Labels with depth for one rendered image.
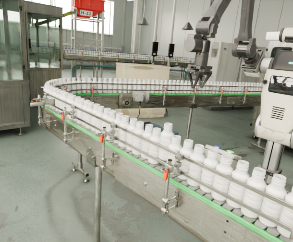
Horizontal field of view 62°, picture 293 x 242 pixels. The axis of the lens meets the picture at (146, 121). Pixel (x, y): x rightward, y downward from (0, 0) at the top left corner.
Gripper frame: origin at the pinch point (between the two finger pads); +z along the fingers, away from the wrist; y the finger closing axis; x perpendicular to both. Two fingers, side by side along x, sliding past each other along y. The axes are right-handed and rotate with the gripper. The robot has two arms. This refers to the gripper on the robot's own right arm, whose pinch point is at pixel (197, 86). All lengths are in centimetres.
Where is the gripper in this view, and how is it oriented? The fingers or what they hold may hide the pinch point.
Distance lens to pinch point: 113.1
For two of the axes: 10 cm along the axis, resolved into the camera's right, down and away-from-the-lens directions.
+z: -0.8, 9.6, 2.7
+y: -7.1, 1.3, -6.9
